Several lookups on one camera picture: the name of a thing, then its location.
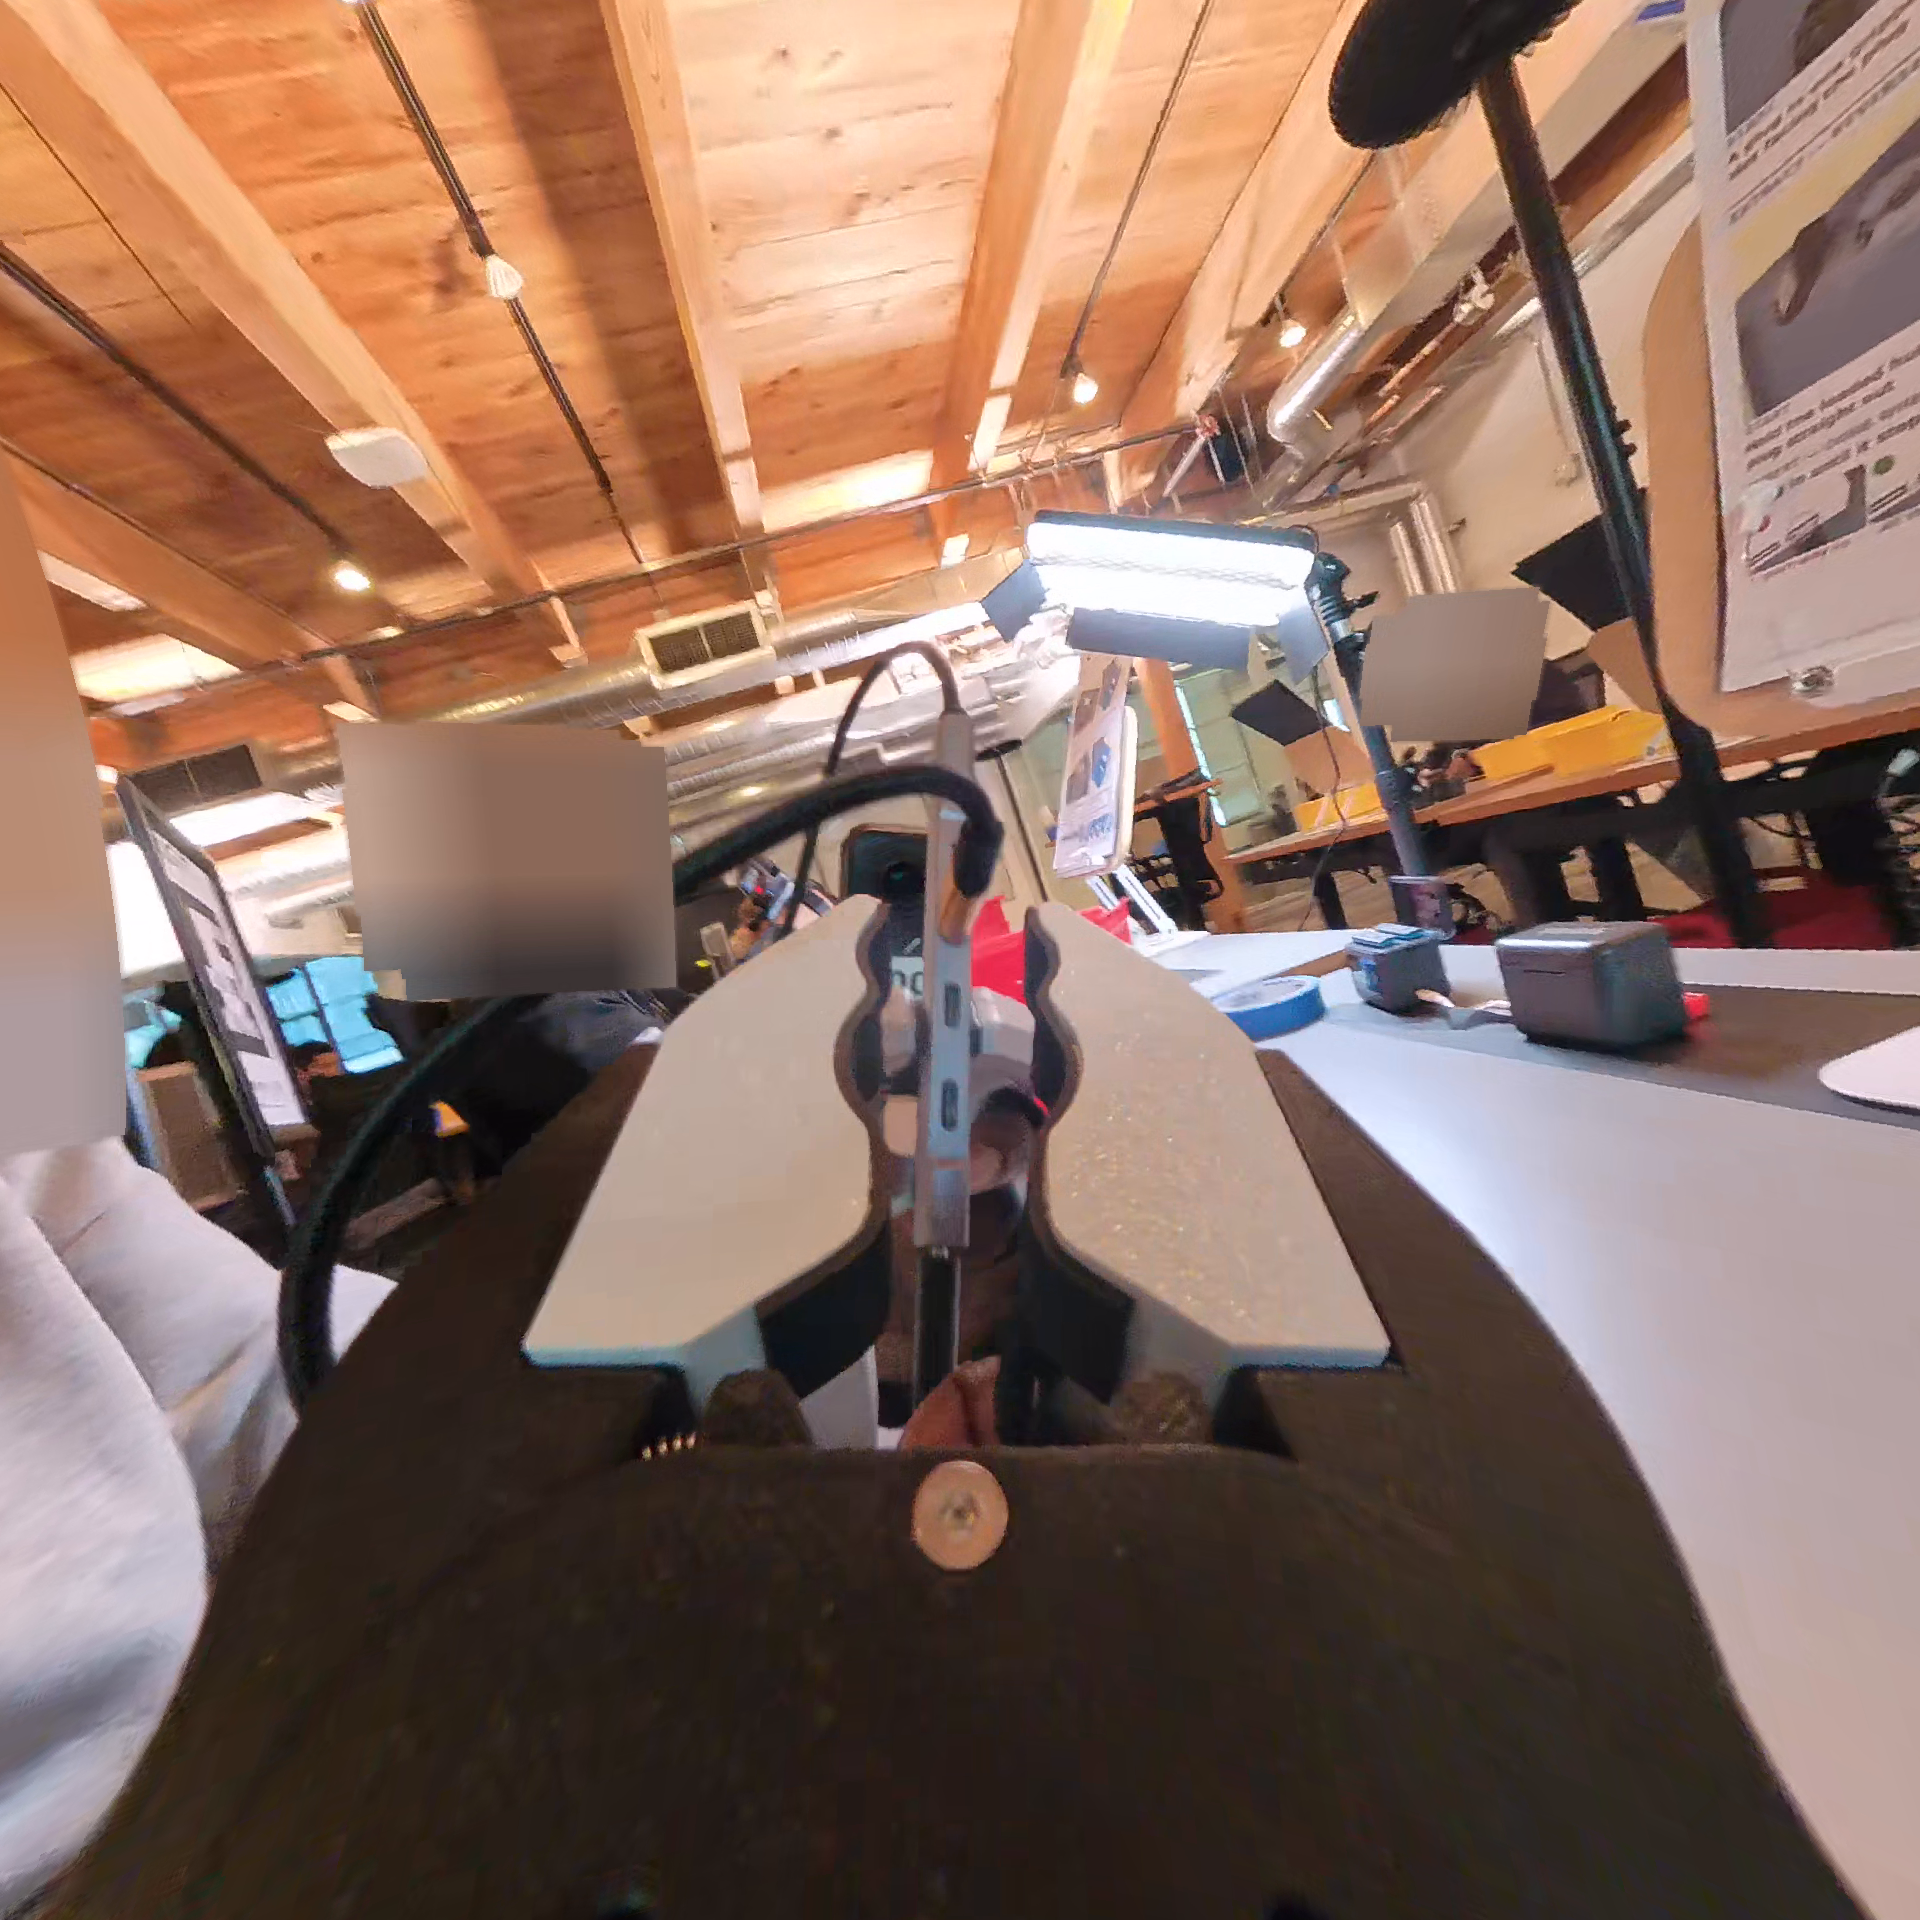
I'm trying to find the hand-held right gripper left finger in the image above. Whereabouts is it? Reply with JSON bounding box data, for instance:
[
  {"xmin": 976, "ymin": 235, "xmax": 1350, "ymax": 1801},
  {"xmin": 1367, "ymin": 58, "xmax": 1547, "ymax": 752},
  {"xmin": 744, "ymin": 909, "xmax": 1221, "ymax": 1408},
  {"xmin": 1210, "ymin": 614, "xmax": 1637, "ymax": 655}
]
[{"xmin": 524, "ymin": 895, "xmax": 906, "ymax": 1409}]

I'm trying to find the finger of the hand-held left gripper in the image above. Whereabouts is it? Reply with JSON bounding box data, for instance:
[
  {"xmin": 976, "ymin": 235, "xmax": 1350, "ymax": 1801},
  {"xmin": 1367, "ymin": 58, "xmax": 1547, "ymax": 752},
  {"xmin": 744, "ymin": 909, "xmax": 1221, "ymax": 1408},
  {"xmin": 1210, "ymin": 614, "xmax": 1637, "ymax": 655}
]
[{"xmin": 968, "ymin": 1003, "xmax": 1049, "ymax": 1106}]

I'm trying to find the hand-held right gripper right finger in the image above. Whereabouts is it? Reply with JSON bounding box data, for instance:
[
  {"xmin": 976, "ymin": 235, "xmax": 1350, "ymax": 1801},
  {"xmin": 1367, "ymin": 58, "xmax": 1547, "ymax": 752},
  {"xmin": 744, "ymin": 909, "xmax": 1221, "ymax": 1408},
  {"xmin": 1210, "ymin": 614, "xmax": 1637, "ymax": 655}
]
[{"xmin": 1024, "ymin": 901, "xmax": 1398, "ymax": 1443}]

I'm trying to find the black braided cable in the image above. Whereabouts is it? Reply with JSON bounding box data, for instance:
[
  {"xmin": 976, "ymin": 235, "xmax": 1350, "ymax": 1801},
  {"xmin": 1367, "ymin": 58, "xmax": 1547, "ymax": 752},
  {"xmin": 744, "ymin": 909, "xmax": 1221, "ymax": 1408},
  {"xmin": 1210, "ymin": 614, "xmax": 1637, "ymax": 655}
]
[{"xmin": 277, "ymin": 763, "xmax": 1005, "ymax": 1409}]

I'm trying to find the grey usb hub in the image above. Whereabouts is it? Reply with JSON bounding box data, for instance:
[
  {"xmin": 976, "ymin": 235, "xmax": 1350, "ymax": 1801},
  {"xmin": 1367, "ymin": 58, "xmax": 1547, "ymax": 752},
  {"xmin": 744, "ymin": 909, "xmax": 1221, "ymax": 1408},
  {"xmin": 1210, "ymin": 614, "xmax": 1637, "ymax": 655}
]
[{"xmin": 822, "ymin": 643, "xmax": 979, "ymax": 1423}]

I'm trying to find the blue tape roll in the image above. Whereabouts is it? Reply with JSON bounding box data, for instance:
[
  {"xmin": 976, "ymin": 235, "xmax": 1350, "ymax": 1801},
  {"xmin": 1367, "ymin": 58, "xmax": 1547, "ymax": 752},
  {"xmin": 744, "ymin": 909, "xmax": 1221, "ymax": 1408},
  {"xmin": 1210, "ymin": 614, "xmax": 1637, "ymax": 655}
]
[{"xmin": 1210, "ymin": 976, "xmax": 1325, "ymax": 1042}]

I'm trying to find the white ceiling vent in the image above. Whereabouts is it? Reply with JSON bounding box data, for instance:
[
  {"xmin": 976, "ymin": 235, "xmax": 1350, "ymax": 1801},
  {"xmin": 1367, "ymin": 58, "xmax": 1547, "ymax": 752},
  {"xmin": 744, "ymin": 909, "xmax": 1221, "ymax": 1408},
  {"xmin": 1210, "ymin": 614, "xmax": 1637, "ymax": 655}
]
[{"xmin": 635, "ymin": 604, "xmax": 778, "ymax": 693}]

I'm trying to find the led light panel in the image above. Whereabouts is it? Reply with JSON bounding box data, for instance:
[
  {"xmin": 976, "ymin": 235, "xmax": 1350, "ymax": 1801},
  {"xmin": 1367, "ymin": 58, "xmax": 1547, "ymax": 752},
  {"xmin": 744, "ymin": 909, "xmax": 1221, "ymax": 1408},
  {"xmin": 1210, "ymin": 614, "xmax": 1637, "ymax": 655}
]
[{"xmin": 983, "ymin": 510, "xmax": 1332, "ymax": 671}]

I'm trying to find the grey cube device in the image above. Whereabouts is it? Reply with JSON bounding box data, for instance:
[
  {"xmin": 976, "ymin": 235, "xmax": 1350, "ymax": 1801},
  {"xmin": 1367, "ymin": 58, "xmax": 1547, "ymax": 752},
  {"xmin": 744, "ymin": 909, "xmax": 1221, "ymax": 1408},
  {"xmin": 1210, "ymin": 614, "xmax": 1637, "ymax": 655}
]
[{"xmin": 1497, "ymin": 916, "xmax": 1692, "ymax": 1049}]

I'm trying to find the black light stand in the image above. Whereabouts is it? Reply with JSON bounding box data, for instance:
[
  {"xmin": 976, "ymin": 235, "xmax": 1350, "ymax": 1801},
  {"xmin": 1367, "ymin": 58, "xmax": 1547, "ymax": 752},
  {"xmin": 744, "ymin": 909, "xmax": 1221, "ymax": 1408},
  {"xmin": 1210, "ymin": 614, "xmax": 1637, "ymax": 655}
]
[{"xmin": 1302, "ymin": 550, "xmax": 1449, "ymax": 932}]

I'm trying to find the black white tag sign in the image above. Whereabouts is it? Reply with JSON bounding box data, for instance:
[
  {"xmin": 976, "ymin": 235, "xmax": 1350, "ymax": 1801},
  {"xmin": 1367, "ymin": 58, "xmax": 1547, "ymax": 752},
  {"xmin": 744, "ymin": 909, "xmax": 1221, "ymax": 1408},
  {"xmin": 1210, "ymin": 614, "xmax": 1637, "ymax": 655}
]
[{"xmin": 111, "ymin": 771, "xmax": 315, "ymax": 1208}]

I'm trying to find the yellow plastic bin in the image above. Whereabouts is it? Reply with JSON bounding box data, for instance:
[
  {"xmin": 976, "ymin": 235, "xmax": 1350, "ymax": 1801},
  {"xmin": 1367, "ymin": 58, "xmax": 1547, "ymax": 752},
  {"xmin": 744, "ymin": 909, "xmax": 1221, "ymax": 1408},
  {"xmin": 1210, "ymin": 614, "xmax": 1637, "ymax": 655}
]
[{"xmin": 1292, "ymin": 704, "xmax": 1668, "ymax": 829}]

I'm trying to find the black disc-top stand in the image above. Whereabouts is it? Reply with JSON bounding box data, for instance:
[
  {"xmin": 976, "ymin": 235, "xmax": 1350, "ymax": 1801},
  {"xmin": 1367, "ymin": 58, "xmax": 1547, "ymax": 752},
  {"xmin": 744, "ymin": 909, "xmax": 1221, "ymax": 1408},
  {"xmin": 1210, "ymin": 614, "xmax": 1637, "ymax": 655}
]
[{"xmin": 1325, "ymin": 0, "xmax": 1775, "ymax": 949}]

